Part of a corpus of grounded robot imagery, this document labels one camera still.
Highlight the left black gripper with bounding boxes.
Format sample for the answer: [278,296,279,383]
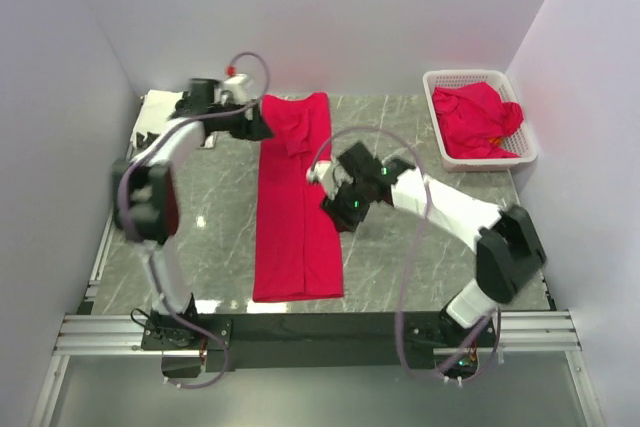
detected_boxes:
[207,95,273,142]

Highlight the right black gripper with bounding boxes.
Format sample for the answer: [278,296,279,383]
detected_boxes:
[319,178,371,236]

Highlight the red t-shirt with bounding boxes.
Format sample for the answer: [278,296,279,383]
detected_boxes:
[253,92,344,303]

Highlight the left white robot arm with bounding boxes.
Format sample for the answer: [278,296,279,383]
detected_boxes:
[112,73,273,349]

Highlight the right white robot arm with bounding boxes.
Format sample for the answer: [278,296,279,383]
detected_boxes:
[307,142,547,346]

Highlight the red shirts in basket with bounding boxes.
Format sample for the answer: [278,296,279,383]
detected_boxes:
[432,82,524,160]

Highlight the folded white printed t-shirt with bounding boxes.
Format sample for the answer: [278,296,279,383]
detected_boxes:
[130,90,188,153]

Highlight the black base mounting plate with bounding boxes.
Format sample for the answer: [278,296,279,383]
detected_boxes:
[140,311,496,373]

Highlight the white plastic laundry basket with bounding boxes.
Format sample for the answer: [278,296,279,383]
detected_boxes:
[422,68,538,172]

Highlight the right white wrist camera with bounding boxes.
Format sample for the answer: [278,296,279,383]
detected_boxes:
[306,160,343,199]

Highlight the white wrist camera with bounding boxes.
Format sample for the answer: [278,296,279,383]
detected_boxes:
[220,65,252,105]
[306,160,343,199]

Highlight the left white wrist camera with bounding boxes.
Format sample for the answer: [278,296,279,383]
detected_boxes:
[220,65,252,105]

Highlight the aluminium frame rail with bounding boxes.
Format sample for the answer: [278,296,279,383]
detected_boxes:
[54,310,581,356]

